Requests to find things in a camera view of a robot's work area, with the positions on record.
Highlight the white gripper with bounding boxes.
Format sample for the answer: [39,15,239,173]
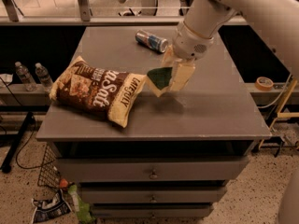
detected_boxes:
[161,22,214,91]

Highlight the green and yellow sponge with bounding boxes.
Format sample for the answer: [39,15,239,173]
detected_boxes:
[146,67,172,97]

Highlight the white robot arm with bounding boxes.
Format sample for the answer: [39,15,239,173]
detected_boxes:
[162,0,299,79]

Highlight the brown sea salt chip bag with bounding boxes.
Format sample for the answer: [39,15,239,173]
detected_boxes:
[50,56,146,128]

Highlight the crumpled dark snack bag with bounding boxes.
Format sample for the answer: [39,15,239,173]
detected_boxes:
[31,189,71,224]

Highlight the blue silver drink can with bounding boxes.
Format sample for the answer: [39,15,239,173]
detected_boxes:
[135,30,168,53]

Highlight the roll of tan tape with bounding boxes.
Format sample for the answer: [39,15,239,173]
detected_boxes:
[255,77,274,91]

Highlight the grey drawer cabinet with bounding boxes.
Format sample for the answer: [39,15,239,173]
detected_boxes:
[36,37,271,207]

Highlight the right clear water bottle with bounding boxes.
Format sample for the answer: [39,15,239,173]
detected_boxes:
[36,63,53,92]

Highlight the clear water bottle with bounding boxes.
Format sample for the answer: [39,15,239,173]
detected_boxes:
[36,63,53,92]
[15,62,37,91]

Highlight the top grey drawer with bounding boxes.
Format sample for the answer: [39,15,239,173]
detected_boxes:
[55,157,249,183]

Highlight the grey drawer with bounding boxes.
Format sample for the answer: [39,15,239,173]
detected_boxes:
[79,187,226,203]
[55,157,249,183]
[92,204,213,218]

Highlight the left clear water bottle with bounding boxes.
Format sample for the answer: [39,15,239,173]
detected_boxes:
[15,62,37,91]

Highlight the middle grey drawer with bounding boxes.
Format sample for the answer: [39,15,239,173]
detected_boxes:
[79,187,226,203]

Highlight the small orange object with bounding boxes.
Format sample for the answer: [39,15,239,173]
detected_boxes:
[59,178,68,189]

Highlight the bottom grey drawer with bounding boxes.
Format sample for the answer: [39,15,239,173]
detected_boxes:
[92,204,213,218]

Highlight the green plastic bottle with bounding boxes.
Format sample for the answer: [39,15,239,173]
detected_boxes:
[68,184,96,224]

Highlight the black stand leg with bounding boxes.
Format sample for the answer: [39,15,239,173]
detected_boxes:
[0,112,34,174]

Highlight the black floor cable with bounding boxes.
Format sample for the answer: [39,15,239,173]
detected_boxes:
[14,117,56,170]

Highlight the black wire basket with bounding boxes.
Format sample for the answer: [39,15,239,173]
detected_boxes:
[37,146,61,189]

